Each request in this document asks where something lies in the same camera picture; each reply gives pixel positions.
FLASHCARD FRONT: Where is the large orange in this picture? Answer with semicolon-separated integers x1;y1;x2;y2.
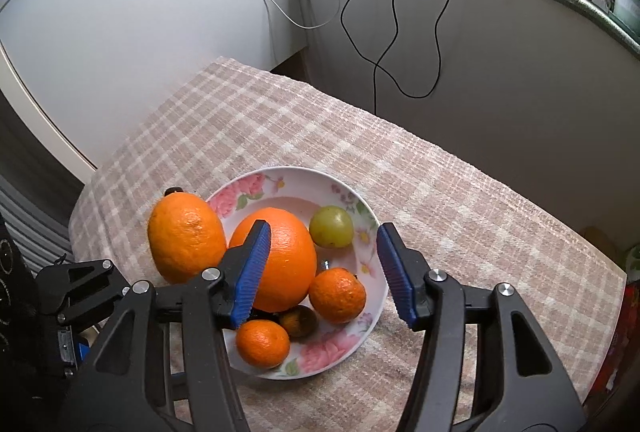
228;208;319;313
147;192;228;285

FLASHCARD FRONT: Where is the dark greenish mandarin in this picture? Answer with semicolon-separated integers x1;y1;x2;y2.
278;305;318;339

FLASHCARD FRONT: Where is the floral white plate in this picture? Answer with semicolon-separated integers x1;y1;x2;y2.
202;167;390;380

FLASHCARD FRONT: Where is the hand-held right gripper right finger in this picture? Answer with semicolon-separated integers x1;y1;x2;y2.
376;223;587;432

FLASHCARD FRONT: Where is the beige checked tablecloth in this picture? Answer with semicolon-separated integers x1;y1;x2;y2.
67;56;628;432

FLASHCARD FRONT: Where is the ribbed radiator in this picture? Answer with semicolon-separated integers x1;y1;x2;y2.
0;172;76;265

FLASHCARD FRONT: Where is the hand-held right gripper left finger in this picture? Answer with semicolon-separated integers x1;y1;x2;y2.
59;220;272;432

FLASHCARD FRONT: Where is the white cabinet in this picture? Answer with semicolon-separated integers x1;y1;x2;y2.
0;0;309;169

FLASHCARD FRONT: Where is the small mandarin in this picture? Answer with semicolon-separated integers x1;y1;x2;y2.
235;319;291;369
308;267;367;325

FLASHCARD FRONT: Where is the green round fruit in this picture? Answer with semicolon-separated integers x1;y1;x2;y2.
309;206;354;249

